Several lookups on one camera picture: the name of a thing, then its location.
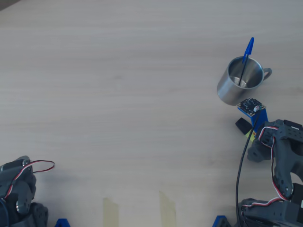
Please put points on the silver metal cup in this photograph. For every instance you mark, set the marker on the silver metal cup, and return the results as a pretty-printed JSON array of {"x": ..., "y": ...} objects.
[{"x": 227, "y": 92}]

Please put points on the blue base plate with black block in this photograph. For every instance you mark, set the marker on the blue base plate with black block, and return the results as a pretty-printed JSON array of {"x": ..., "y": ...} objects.
[{"x": 220, "y": 222}]

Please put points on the blue ballpoint pen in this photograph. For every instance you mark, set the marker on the blue ballpoint pen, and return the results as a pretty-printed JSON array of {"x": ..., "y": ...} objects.
[{"x": 249, "y": 47}]

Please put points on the small camera circuit board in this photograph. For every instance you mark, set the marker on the small camera circuit board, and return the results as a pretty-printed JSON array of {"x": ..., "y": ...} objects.
[{"x": 248, "y": 105}]

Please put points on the grey robot arm without camera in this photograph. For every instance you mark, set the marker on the grey robot arm without camera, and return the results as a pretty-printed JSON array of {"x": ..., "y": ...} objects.
[{"x": 21, "y": 189}]

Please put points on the yellow highlighter with black cap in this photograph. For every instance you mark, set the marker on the yellow highlighter with black cap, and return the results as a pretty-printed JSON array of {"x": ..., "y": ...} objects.
[{"x": 242, "y": 125}]

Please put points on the grey robot arm with camera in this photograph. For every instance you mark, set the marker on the grey robot arm with camera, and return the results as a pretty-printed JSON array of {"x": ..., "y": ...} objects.
[{"x": 284, "y": 153}]

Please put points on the blue camera bracket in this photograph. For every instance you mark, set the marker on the blue camera bracket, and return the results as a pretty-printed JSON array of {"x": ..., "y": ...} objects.
[{"x": 259, "y": 120}]

